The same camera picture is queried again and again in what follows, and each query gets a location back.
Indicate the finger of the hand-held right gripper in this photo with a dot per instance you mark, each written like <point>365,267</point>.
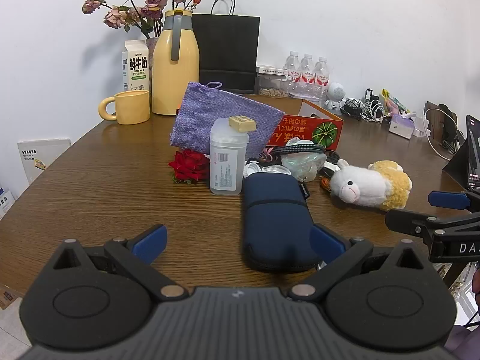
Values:
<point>446,199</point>
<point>408,222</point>

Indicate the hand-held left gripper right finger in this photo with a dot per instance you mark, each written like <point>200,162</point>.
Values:
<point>326,243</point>

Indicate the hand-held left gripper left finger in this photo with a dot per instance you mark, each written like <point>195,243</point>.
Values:
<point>152,242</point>

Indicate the navy zip case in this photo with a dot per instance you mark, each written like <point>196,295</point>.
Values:
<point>275,225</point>

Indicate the white and yellow plush alpaca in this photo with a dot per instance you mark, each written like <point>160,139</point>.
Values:
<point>363,187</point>

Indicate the iridescent plastic bag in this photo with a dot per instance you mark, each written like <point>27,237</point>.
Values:
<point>303,163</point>

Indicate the red rose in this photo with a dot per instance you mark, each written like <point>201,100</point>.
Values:
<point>189,167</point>

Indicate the clear plastic jar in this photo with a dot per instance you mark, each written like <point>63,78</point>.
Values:
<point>227,165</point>

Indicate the orange cardboard box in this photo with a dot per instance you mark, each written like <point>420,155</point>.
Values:
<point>322,129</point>

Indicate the purple knitted pouch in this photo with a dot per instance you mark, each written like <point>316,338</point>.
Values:
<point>210,108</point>

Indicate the small yellow block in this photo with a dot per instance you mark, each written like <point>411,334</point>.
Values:
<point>242,123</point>

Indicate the black folding stand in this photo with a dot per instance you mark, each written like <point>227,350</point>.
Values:
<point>463,161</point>

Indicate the small white box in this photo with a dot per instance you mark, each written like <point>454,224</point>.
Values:
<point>422,125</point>

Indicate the dark brown bag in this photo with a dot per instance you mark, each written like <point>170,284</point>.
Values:
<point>444,120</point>

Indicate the purple tissue pack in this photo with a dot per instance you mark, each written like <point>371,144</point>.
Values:
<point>400,126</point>

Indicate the colourful snack packet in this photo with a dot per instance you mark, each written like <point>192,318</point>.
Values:
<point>393,103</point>

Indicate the black power adapter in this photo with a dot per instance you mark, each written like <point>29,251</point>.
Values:
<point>371,94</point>

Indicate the yellow ceramic mug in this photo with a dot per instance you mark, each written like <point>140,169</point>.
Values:
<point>131,107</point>

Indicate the white paper box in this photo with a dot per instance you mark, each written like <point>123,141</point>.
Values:
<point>43,157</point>

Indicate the white robot speaker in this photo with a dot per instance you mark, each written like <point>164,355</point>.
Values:
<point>335,93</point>

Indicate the yellow thermos jug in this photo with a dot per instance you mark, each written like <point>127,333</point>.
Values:
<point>176,82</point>

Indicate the clear seed container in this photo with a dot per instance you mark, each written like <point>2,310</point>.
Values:
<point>272,82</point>

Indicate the white milk carton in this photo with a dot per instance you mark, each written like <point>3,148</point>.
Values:
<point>137,67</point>

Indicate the purple flower vase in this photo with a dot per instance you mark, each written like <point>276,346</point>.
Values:
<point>152,47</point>

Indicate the black paper bag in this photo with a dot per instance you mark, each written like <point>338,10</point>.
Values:
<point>228,45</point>

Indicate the dried pink rose bouquet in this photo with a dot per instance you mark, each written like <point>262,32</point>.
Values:
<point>153,0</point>

